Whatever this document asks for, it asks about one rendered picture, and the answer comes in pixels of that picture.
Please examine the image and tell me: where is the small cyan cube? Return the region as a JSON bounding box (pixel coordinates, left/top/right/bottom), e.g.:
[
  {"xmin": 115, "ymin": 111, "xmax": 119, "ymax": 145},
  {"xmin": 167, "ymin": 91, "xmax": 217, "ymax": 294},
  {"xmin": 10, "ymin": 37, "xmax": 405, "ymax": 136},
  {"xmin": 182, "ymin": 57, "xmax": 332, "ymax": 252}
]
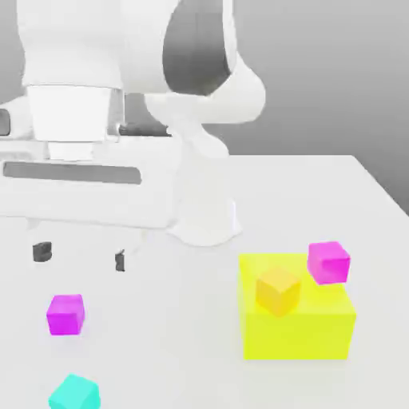
[{"xmin": 48, "ymin": 373, "xmax": 101, "ymax": 409}]

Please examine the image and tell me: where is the small pink cube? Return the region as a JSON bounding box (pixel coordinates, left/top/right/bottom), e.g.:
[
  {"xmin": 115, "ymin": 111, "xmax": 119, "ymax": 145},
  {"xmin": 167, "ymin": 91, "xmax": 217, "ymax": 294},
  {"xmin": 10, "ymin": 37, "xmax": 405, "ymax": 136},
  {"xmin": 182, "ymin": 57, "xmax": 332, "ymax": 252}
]
[{"xmin": 306, "ymin": 240, "xmax": 351, "ymax": 286}]

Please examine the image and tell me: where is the small magenta cube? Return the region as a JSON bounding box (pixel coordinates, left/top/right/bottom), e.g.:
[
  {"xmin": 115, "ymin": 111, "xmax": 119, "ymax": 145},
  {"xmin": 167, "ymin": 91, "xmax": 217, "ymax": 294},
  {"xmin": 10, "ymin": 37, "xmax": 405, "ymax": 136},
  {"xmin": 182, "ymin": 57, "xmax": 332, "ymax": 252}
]
[{"xmin": 46, "ymin": 293, "xmax": 86, "ymax": 337}]

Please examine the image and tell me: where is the small orange cube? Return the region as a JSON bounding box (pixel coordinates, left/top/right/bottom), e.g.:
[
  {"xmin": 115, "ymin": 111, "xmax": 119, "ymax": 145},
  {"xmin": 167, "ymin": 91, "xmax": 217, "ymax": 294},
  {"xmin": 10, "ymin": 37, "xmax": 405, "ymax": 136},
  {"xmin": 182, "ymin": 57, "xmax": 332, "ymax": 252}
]
[{"xmin": 255, "ymin": 265, "xmax": 302, "ymax": 318}]

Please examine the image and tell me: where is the large yellow box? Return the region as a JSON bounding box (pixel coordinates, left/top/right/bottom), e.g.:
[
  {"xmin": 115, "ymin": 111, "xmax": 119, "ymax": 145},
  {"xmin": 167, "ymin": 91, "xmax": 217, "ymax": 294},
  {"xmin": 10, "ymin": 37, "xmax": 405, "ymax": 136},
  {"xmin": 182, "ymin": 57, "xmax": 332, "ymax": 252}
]
[{"xmin": 236, "ymin": 252, "xmax": 358, "ymax": 361}]

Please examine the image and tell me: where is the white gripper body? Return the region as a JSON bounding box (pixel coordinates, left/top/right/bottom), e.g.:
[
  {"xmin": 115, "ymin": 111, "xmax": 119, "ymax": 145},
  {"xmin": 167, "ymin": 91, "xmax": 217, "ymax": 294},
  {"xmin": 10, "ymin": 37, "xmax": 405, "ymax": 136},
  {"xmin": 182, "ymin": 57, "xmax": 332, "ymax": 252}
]
[{"xmin": 0, "ymin": 137, "xmax": 179, "ymax": 230}]

